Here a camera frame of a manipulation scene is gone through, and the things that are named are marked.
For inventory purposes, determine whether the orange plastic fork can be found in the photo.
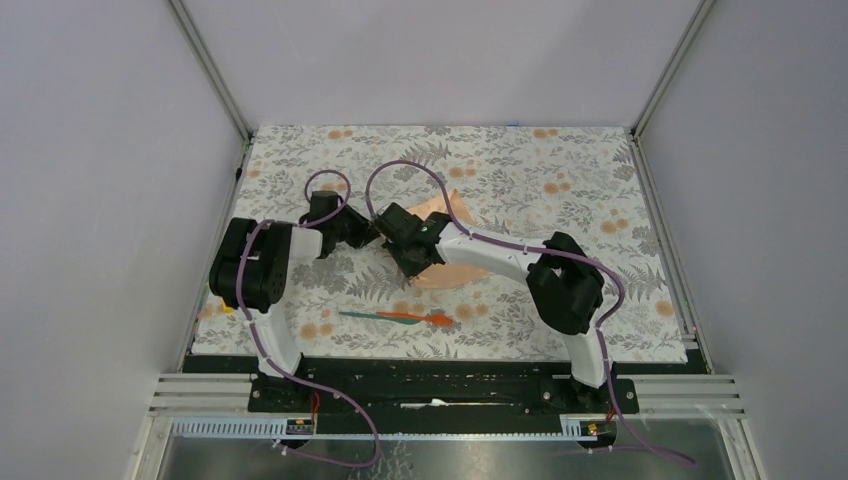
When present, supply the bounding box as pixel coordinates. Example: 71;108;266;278
377;312;454;327

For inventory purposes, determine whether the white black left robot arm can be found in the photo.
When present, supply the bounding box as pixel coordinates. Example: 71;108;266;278
208;191;379;411

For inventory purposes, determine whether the orange cloth napkin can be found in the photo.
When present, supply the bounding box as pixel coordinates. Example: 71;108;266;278
404;189;495;290

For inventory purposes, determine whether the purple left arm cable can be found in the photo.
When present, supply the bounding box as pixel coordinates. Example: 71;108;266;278
235;169;384;469

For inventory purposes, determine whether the left aluminium frame post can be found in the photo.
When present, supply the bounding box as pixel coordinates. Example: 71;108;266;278
164;0;253;143

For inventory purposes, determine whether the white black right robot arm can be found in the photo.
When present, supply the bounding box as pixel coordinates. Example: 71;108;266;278
374;203;614;412

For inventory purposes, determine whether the teal plastic knife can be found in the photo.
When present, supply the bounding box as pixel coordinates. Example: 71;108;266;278
338;311;421;325

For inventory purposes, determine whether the aluminium frame post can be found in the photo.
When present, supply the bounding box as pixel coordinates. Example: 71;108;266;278
164;0;253;143
630;0;716;139

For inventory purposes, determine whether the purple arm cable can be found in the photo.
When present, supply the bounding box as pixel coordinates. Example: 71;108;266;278
364;159;697;465
235;169;384;469

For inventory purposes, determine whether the floral patterned tablecloth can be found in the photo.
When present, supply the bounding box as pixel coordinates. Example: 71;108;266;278
234;125;686;363

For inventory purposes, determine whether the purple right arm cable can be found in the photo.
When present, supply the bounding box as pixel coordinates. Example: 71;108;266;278
364;159;697;465

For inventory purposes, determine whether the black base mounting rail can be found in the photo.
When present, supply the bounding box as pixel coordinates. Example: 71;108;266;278
182;354;705;436

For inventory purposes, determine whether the right aluminium frame post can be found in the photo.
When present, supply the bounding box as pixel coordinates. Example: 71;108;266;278
630;0;716;139

